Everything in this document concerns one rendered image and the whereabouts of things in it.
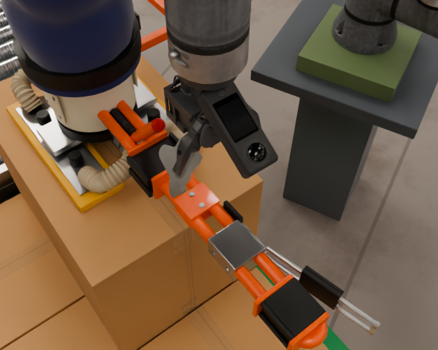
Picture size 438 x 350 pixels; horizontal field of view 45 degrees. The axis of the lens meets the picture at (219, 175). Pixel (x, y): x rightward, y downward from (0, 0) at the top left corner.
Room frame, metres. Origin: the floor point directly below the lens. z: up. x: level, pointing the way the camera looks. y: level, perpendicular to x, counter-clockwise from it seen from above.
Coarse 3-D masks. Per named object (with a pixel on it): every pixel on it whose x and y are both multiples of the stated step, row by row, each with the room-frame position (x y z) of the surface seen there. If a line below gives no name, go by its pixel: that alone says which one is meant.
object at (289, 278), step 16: (272, 288) 0.33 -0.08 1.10; (288, 288) 0.33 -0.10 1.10; (304, 288) 0.33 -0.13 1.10; (256, 304) 0.31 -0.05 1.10; (272, 304) 0.31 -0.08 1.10; (288, 304) 0.31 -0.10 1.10; (304, 304) 0.31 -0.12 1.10; (272, 320) 0.29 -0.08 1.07; (288, 320) 0.28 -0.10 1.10; (304, 320) 0.28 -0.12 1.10; (320, 320) 0.28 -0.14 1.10; (288, 336) 0.26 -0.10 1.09; (304, 336) 0.26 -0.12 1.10
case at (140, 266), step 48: (0, 96) 0.88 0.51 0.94; (0, 144) 0.74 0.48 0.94; (96, 144) 0.74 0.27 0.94; (48, 192) 0.61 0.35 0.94; (144, 192) 0.61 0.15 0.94; (240, 192) 0.61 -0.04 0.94; (96, 240) 0.50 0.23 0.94; (144, 240) 0.50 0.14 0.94; (192, 240) 0.53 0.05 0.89; (96, 288) 0.41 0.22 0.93; (144, 288) 0.46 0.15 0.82; (192, 288) 0.53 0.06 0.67; (144, 336) 0.44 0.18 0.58
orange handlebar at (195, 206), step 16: (160, 0) 1.04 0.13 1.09; (160, 32) 0.93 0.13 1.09; (144, 48) 0.89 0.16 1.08; (128, 112) 0.70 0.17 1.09; (112, 128) 0.66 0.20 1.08; (128, 144) 0.62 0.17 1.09; (192, 176) 0.55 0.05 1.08; (192, 192) 0.51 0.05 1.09; (208, 192) 0.51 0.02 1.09; (176, 208) 0.49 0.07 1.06; (192, 208) 0.48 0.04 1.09; (208, 208) 0.48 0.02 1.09; (192, 224) 0.45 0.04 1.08; (224, 224) 0.45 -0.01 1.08; (240, 272) 0.36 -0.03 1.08; (272, 272) 0.36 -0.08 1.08; (256, 288) 0.34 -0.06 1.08; (320, 336) 0.26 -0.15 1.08
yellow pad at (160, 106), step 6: (138, 78) 0.91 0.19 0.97; (144, 84) 0.90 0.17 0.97; (150, 90) 0.88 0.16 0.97; (156, 96) 0.86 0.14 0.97; (162, 102) 0.84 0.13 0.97; (150, 108) 0.79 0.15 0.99; (156, 108) 0.79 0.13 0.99; (162, 108) 0.82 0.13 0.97; (138, 114) 0.80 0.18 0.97; (144, 114) 0.80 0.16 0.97; (150, 114) 0.78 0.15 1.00; (156, 114) 0.78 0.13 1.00; (162, 114) 0.80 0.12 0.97; (144, 120) 0.78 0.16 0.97; (150, 120) 0.77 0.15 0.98
